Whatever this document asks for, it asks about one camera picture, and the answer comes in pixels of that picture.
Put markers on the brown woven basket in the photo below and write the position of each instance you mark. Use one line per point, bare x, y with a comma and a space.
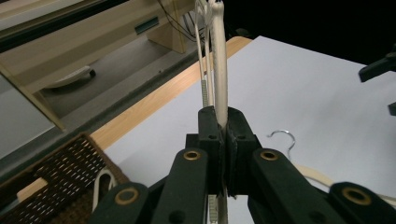
62, 174

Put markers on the wooden drawer cabinet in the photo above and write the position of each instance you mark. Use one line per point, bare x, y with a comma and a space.
93, 46

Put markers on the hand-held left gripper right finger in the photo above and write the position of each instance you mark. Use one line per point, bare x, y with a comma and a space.
238, 149

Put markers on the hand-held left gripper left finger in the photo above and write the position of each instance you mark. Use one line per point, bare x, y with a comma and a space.
214, 149

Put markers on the grey flat device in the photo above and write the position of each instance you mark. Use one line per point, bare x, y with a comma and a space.
71, 77

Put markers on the cream plastic hanger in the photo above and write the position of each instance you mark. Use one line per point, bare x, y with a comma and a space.
97, 189
311, 174
219, 62

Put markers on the black horizontal frame bar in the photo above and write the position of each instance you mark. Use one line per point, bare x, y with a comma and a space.
46, 29

